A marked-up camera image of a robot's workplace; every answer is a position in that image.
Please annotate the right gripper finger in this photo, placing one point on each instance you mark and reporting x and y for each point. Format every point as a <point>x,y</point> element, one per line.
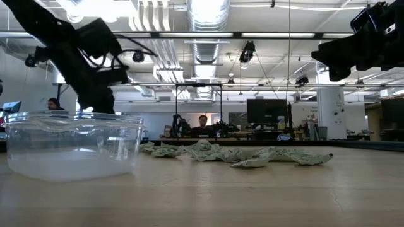
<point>337,53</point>
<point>342,72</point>

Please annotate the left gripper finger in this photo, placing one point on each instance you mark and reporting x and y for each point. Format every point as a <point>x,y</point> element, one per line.
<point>87,99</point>
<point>104,101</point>

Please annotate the clear plastic container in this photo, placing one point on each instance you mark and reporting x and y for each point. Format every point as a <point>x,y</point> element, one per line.
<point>72,164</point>

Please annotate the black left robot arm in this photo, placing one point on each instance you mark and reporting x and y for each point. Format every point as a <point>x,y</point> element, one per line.
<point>41,25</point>

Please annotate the black background robot arm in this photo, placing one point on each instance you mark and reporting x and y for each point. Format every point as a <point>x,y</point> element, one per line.
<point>225,127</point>
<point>180,126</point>

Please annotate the person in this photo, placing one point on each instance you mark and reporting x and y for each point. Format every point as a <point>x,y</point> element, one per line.
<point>203,130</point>
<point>53,104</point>

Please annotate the white round pillar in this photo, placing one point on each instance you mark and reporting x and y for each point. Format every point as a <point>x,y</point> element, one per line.
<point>331,113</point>

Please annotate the grey waste bin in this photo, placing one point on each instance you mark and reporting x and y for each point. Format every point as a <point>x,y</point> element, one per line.
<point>322,133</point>

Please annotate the large dark screen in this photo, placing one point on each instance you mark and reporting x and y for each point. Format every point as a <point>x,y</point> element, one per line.
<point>393,116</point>

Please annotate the tilted computer screen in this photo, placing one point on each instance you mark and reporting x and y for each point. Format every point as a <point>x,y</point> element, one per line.
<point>12,107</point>

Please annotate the black computer monitor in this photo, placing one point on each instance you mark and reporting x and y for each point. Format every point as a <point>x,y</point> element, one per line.
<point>266,110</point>

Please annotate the blue white bag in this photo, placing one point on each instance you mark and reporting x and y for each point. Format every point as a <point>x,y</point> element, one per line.
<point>285,137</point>

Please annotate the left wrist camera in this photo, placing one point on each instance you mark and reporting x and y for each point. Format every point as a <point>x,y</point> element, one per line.
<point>98,38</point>

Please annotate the black ceiling camera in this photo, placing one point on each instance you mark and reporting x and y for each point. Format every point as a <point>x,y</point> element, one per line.
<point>301,79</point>

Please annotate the black dome camera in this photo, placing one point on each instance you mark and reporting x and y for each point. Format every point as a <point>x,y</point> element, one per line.
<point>30,60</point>
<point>138,56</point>

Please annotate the black table frame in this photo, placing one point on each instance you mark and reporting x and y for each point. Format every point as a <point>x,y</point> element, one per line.
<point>363,145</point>

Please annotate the black overhead camera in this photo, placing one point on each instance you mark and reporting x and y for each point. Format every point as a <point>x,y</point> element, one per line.
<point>247,50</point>

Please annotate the black workstation frame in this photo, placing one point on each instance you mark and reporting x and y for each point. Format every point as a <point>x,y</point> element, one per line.
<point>199,84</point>

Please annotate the silver ventilation duct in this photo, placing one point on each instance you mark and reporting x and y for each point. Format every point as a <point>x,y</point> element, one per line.
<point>206,19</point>

